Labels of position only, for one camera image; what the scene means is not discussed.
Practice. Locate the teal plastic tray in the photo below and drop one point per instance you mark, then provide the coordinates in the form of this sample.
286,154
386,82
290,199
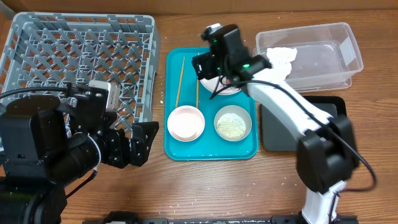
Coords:
208,146

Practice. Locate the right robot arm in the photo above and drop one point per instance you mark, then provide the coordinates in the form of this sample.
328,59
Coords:
326,149

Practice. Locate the grey bowl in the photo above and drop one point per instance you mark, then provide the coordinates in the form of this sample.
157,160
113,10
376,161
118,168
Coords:
240,112

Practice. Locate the black waste tray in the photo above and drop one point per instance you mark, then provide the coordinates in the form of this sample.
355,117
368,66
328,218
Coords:
277,138

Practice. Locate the clear plastic bin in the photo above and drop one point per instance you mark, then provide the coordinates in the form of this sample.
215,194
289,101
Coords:
327,55

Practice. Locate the grey dish rack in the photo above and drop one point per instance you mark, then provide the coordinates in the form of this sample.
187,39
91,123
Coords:
50,50

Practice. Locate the wooden chopstick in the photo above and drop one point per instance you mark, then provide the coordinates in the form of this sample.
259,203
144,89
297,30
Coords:
180,83
197,94

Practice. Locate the large white plate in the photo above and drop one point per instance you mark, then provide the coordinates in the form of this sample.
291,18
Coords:
210,85

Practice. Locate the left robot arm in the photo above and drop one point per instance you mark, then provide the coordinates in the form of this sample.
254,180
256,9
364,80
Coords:
48,144

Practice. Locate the left wooden chopstick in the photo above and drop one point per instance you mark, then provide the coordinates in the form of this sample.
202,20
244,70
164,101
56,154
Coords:
180,83

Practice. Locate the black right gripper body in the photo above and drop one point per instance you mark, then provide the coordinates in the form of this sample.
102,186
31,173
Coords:
205,65

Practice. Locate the white tissue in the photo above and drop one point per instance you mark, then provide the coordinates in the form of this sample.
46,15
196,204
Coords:
281,59

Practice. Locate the right wooden chopstick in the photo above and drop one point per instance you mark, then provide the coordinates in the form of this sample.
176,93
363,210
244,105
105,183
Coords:
197,94

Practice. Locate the pile of rice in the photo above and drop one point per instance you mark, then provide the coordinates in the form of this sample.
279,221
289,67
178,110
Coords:
231,127

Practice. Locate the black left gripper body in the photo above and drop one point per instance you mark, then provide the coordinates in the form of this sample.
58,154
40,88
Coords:
112,147

